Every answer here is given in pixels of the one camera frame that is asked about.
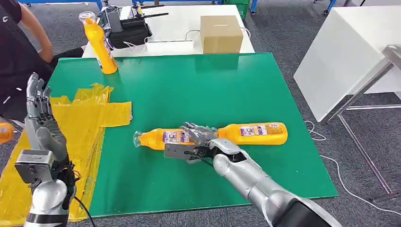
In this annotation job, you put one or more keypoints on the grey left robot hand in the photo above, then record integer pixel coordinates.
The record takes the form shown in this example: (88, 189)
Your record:
(47, 137)

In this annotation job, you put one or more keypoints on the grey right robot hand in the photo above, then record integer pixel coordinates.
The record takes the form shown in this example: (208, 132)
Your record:
(200, 134)

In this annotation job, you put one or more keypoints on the orange drink bottle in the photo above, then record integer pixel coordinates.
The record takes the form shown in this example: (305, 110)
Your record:
(5, 133)
(253, 134)
(100, 47)
(156, 137)

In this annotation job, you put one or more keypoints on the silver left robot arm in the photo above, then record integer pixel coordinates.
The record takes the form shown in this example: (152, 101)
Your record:
(50, 200)

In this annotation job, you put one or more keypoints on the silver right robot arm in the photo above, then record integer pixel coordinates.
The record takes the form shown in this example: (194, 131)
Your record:
(250, 178)

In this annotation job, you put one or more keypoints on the green table mat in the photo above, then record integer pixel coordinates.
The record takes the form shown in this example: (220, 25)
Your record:
(194, 91)

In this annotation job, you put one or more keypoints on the yellow plastic sheet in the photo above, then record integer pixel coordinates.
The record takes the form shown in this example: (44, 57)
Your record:
(87, 119)

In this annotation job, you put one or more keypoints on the person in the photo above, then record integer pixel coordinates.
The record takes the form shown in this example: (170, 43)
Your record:
(15, 56)

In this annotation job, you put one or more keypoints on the flat white box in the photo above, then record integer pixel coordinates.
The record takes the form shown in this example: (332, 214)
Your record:
(169, 47)

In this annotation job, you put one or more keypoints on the brown cardboard box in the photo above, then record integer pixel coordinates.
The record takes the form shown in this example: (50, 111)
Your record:
(221, 34)

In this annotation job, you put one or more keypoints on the white table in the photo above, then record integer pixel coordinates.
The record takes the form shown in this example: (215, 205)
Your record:
(178, 23)

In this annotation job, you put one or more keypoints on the black equipment bag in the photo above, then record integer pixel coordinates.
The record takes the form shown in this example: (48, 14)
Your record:
(130, 31)

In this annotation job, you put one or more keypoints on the green crate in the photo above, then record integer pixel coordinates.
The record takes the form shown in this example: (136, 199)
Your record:
(239, 5)

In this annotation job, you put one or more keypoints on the white slanted table panel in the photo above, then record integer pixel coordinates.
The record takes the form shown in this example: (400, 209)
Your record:
(341, 56)

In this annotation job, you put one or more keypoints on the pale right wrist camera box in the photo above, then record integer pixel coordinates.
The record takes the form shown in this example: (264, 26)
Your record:
(178, 151)

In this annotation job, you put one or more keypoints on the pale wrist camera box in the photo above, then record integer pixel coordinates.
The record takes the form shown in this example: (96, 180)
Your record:
(33, 166)
(178, 151)

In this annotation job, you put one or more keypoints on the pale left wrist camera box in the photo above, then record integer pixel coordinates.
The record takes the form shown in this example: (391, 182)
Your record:
(33, 166)

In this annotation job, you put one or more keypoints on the steel table frame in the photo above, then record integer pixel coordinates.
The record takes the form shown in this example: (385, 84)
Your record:
(363, 91)

